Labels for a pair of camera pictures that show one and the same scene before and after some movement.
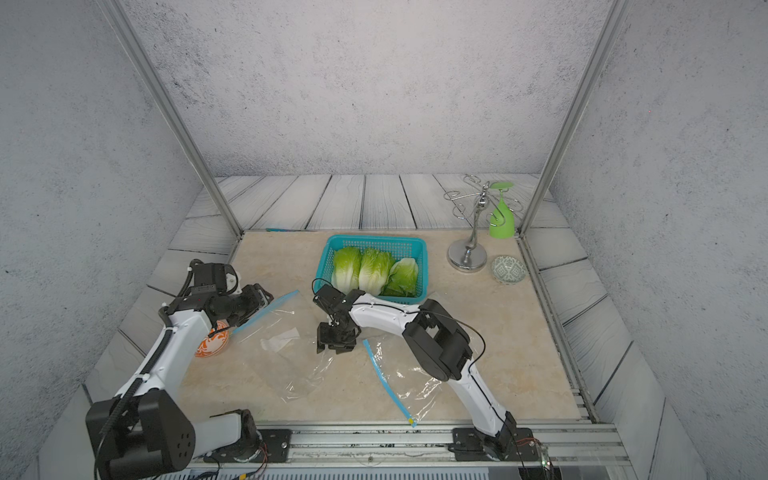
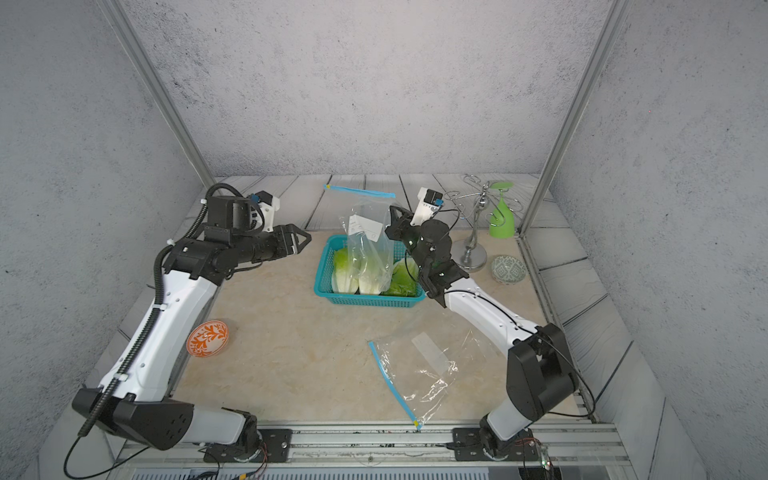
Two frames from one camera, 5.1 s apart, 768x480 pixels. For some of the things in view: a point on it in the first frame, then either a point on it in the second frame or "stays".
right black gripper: [322, 339] -> [400, 228]
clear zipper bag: [281, 343] -> [371, 249]
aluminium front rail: [563, 443] stays
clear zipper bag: [413, 385] stays
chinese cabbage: [345, 268] stays
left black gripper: [257, 299] -> [285, 231]
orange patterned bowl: [214, 341] stays
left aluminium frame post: [146, 62] stays
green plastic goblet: [501, 218] stays
